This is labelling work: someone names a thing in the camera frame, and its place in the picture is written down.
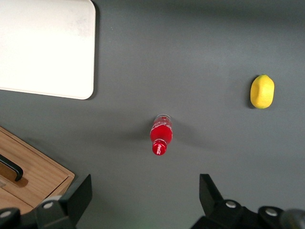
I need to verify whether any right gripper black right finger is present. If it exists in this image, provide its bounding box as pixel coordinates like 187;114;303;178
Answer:
190;174;254;229

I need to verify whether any black metal drawer handle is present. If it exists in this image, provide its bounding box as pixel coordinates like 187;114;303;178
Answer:
0;154;24;182

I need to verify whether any yellow lemon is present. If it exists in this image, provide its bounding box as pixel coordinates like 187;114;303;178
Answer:
250;74;275;109

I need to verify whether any red cola bottle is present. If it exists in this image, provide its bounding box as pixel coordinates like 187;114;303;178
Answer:
152;114;173;156

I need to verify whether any wooden drawer cabinet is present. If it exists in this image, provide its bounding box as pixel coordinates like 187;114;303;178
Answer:
0;126;75;215

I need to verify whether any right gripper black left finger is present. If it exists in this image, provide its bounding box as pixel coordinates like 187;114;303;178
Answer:
34;174;93;229

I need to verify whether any cream plastic tray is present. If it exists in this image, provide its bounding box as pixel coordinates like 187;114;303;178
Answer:
0;0;96;100

